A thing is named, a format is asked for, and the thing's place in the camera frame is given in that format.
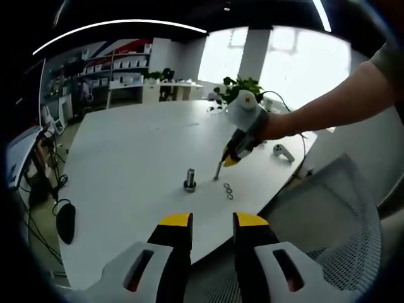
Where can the white floor device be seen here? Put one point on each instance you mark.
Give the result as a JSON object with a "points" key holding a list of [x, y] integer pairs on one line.
{"points": [[52, 118]]}

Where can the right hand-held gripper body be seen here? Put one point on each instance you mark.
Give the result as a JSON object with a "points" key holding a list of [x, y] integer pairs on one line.
{"points": [[249, 116]]}

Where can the thin steel threaded stud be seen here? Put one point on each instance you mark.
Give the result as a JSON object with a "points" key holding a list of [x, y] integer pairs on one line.
{"points": [[216, 174]]}

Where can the white handheld controller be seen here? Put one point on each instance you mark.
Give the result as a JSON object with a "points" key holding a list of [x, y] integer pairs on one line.
{"points": [[284, 154]]}

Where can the white counter desk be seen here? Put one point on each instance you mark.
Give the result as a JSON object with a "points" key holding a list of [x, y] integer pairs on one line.
{"points": [[176, 90]]}

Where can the grey mesh office chair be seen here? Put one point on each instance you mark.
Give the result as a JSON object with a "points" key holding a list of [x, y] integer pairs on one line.
{"points": [[315, 205]]}

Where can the short ceiling light strip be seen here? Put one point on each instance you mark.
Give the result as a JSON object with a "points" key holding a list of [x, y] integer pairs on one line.
{"points": [[322, 14]]}

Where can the small dark table items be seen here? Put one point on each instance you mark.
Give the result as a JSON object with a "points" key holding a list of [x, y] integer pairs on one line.
{"points": [[214, 109]]}

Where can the long ceiling light strip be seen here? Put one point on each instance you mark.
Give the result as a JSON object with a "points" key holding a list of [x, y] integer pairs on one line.
{"points": [[126, 22]]}

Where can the white wall shelves with bins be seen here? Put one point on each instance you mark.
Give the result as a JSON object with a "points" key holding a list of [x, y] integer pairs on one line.
{"points": [[126, 63]]}

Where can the green potted plant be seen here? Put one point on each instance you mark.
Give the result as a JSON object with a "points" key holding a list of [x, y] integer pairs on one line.
{"points": [[240, 86]]}

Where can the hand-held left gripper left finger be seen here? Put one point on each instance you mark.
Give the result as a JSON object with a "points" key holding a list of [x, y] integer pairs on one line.
{"points": [[175, 240]]}

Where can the black oval pouch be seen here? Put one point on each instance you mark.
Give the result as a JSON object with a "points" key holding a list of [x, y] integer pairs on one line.
{"points": [[66, 224]]}

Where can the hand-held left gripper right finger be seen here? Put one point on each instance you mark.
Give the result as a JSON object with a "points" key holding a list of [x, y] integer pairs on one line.
{"points": [[254, 243]]}

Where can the white side desk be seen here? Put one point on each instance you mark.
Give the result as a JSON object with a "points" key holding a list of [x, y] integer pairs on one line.
{"points": [[22, 151]]}

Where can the thick steel threaded stud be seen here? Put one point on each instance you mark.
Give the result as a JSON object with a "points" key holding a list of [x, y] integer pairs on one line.
{"points": [[190, 176]]}

